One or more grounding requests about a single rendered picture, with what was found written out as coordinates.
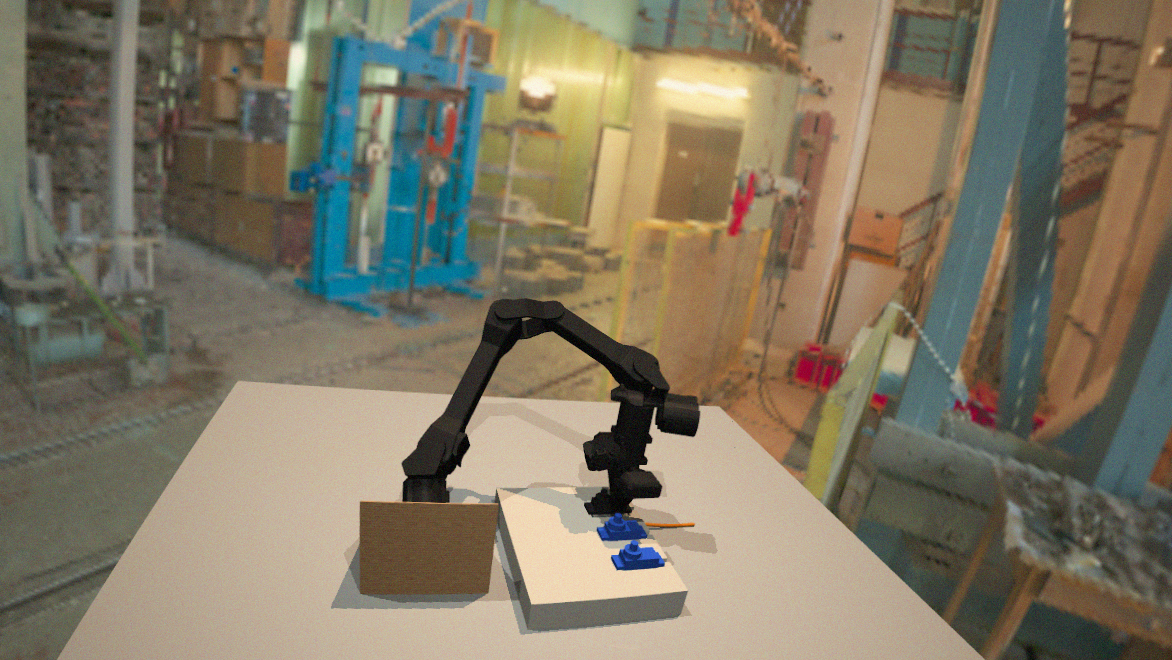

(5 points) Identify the black micro servo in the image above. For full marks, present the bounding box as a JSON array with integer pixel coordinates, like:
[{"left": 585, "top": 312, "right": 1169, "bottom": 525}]
[{"left": 584, "top": 489, "right": 695, "bottom": 528}]

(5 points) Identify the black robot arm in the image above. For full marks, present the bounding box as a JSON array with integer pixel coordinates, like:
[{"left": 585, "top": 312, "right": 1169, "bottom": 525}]
[{"left": 402, "top": 298, "right": 700, "bottom": 503}]

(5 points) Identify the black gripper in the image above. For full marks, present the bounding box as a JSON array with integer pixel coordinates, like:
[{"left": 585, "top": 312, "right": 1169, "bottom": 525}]
[{"left": 593, "top": 426, "right": 662, "bottom": 511}]

